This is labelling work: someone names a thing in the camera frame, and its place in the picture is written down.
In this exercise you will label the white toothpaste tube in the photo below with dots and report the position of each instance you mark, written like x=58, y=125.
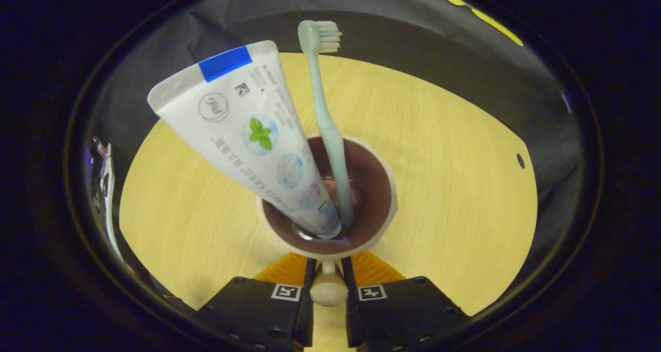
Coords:
x=237, y=120

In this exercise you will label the pale green toothbrush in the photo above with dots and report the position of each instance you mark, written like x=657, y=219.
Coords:
x=328, y=130

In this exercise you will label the black backdrop cloth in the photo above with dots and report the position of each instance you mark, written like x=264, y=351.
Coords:
x=413, y=21

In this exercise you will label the beige cup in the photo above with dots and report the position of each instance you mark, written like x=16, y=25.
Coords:
x=374, y=197

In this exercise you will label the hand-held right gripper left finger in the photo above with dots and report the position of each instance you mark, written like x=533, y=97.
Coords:
x=258, y=316

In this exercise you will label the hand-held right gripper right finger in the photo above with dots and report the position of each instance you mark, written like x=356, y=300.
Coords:
x=397, y=316

